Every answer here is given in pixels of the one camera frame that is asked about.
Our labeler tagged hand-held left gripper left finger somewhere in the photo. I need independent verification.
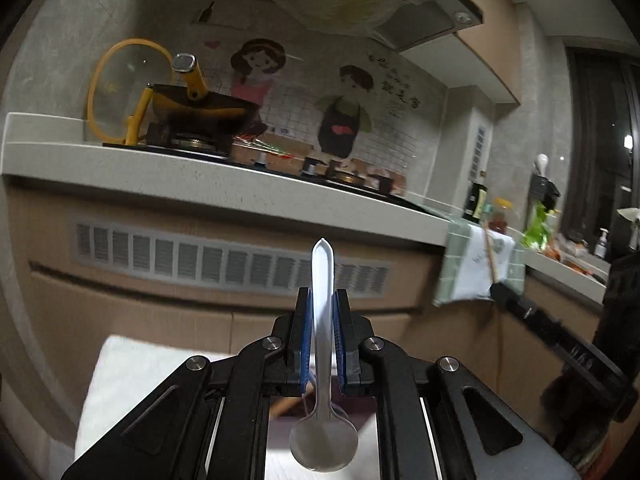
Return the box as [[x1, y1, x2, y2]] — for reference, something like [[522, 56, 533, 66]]
[[60, 287, 317, 480]]

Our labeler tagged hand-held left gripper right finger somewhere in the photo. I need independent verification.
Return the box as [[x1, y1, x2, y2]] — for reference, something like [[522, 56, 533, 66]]
[[331, 287, 581, 480]]

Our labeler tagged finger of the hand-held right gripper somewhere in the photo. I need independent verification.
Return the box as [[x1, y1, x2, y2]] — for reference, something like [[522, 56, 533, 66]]
[[491, 282, 596, 361]]

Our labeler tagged wooden chopstick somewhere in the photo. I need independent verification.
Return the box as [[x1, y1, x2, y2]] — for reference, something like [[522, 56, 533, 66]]
[[482, 229, 498, 283]]

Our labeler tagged silver metal spoon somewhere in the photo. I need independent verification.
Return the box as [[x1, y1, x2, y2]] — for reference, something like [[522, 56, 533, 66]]
[[289, 237, 360, 473]]

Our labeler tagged green checked towel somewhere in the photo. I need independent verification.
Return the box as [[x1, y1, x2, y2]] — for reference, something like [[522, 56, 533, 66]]
[[432, 220, 526, 308]]

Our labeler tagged green bag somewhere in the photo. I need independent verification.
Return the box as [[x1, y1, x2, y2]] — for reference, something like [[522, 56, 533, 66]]
[[522, 204, 557, 252]]

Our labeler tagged yellow-capped bottle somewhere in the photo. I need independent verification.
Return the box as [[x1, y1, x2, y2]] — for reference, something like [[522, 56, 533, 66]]
[[487, 197, 513, 233]]

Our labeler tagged grey vent grille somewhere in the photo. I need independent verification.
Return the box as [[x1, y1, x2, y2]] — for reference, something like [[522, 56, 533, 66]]
[[70, 215, 393, 307]]

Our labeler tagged dark bottle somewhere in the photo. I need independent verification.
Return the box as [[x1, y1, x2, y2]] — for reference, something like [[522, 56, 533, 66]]
[[462, 180, 488, 223]]

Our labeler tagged brown kitchen base cabinet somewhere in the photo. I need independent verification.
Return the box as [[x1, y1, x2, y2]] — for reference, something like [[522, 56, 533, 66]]
[[0, 175, 611, 461]]

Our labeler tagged white towel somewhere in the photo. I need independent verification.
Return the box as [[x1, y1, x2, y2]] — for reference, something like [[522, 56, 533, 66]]
[[75, 335, 381, 480]]

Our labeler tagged black gas stove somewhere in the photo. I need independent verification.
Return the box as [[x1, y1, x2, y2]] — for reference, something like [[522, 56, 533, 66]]
[[102, 130, 451, 217]]

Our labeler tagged dark window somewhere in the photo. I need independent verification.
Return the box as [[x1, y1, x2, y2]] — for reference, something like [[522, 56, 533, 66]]
[[565, 47, 640, 261]]

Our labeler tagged white kitchen countertop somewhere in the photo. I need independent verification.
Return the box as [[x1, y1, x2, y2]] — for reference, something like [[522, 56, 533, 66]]
[[0, 112, 451, 248]]

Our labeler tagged yellow-rimmed glass lid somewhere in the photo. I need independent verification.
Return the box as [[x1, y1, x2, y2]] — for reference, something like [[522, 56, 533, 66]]
[[87, 37, 173, 147]]

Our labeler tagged range hood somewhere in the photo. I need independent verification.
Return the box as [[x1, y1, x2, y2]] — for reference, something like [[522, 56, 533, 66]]
[[255, 0, 486, 52]]

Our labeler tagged white wall vent panel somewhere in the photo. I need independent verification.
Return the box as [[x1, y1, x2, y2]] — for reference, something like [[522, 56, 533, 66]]
[[470, 122, 488, 181]]

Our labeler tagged black wok with yellow handle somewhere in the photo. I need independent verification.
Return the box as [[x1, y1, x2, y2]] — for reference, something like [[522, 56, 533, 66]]
[[149, 52, 268, 137]]

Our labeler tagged cartoon wall sticker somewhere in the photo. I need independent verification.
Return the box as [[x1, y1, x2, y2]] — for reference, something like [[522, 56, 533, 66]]
[[190, 0, 443, 161]]

